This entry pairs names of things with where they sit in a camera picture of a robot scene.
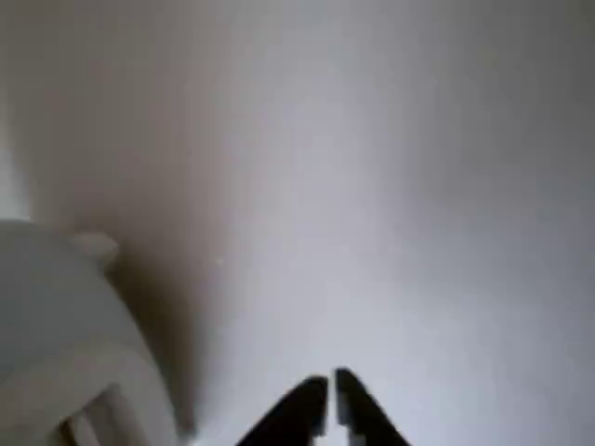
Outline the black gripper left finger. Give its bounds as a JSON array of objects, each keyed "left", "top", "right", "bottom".
[{"left": 236, "top": 376, "right": 329, "bottom": 446}]

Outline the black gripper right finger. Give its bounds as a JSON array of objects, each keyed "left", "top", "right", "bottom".
[{"left": 334, "top": 368, "right": 413, "bottom": 446}]

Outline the white rice cooker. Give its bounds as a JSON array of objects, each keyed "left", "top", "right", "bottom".
[{"left": 0, "top": 217, "right": 196, "bottom": 446}]

